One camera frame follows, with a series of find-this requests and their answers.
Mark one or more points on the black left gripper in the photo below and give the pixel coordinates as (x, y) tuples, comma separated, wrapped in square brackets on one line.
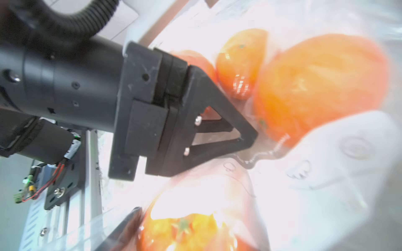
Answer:
[(91, 85)]

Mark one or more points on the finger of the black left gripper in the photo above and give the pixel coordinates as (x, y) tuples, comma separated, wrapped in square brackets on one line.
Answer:
[(203, 108)]

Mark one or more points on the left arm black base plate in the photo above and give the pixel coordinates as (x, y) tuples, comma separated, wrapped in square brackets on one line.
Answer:
[(71, 177)]

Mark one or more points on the orange fruit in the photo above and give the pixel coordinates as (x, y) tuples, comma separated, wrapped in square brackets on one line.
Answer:
[(239, 61), (193, 232), (317, 81), (198, 60)]

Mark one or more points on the aluminium mounting rail frame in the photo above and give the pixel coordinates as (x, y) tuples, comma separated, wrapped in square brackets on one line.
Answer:
[(67, 227)]

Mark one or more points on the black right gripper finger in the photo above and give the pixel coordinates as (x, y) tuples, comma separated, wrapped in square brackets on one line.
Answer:
[(123, 233)]

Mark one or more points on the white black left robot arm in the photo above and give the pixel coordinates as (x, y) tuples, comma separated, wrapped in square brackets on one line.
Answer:
[(25, 19)]

